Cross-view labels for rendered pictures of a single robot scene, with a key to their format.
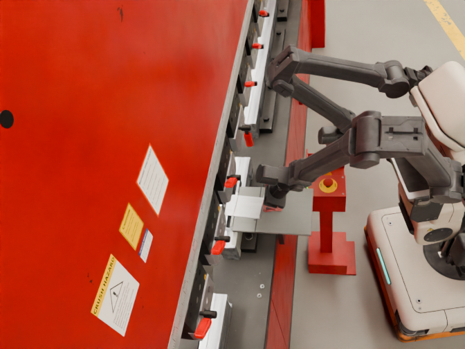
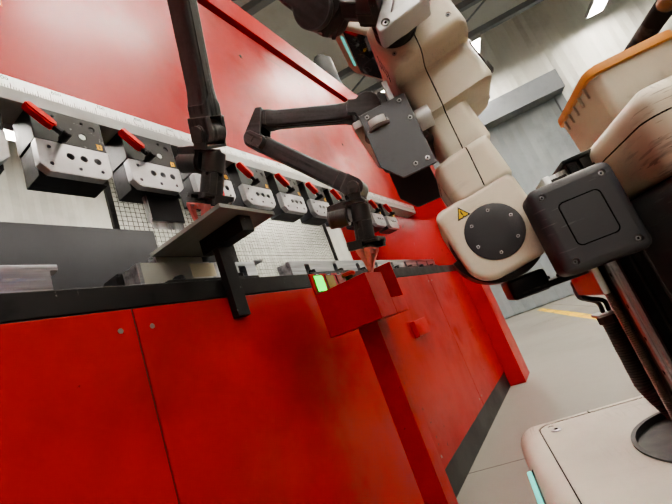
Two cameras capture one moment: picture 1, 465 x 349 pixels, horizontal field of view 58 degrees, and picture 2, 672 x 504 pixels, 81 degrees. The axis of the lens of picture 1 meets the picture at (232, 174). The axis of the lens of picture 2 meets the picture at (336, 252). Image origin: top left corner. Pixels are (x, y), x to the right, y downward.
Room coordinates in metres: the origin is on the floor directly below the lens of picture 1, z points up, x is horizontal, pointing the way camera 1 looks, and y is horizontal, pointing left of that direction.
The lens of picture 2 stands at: (-0.12, -0.46, 0.63)
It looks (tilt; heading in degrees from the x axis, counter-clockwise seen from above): 13 degrees up; 6
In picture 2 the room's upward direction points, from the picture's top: 21 degrees counter-clockwise
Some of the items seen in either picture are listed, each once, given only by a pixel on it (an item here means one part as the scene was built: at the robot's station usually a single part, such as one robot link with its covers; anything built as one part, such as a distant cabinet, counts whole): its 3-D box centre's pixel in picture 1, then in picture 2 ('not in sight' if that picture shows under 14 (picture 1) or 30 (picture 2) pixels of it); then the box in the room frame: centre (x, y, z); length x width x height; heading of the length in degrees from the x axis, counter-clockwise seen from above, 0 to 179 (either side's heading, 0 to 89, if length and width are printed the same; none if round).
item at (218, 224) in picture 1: (201, 228); (64, 154); (0.61, 0.12, 1.26); 0.15 x 0.09 x 0.17; 157
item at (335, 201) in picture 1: (325, 180); (359, 292); (0.98, -0.37, 0.75); 0.20 x 0.16 x 0.18; 159
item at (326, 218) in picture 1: (326, 222); (410, 422); (0.98, -0.37, 0.39); 0.06 x 0.06 x 0.54; 69
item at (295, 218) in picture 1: (273, 210); (213, 233); (0.76, -0.10, 1.00); 0.26 x 0.18 x 0.01; 67
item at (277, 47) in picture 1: (277, 49); not in sight; (1.73, -0.40, 0.89); 0.30 x 0.05 x 0.03; 157
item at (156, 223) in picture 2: not in sight; (165, 213); (0.82, 0.04, 1.13); 0.10 x 0.02 x 0.10; 157
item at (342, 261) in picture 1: (332, 253); not in sight; (0.97, -0.40, 0.06); 0.25 x 0.20 x 0.12; 69
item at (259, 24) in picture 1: (250, 12); (311, 204); (1.53, -0.26, 1.26); 0.15 x 0.09 x 0.17; 157
